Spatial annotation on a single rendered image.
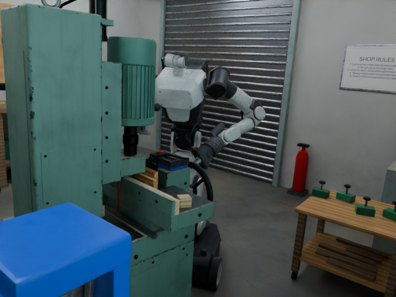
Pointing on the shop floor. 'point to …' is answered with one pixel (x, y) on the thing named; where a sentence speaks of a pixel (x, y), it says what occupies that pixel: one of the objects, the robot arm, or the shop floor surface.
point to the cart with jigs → (387, 227)
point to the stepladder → (63, 255)
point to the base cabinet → (163, 274)
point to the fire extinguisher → (300, 172)
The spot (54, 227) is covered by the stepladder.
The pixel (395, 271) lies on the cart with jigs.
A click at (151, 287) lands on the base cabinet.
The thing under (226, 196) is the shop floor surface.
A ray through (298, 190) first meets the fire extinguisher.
